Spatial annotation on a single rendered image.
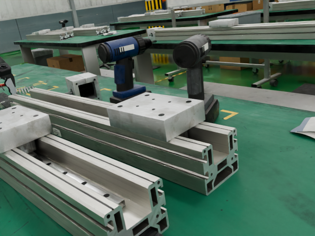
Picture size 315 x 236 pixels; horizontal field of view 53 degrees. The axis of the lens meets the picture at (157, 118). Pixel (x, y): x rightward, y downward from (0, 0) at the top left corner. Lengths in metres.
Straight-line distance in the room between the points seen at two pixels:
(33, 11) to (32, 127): 12.26
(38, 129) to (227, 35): 1.70
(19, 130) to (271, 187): 0.47
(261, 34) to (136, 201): 1.72
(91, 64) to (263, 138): 3.10
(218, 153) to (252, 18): 2.41
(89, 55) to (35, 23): 9.27
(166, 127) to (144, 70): 2.42
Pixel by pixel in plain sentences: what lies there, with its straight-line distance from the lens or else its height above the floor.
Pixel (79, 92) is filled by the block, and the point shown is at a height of 0.83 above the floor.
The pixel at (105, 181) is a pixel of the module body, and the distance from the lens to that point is 0.51.
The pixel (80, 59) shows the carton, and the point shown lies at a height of 0.40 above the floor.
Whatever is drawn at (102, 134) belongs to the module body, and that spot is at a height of 0.84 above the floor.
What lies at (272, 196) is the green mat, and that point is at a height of 0.78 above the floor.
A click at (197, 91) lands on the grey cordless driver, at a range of 0.75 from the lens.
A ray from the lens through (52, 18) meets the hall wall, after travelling 13.10.
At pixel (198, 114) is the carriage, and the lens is 0.59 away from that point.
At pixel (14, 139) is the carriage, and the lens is 0.66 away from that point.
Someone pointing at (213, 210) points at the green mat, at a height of 0.78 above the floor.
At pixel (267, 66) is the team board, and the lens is 3.64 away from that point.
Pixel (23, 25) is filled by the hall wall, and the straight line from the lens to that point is 12.73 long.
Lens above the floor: 1.09
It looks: 20 degrees down
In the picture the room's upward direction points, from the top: 8 degrees counter-clockwise
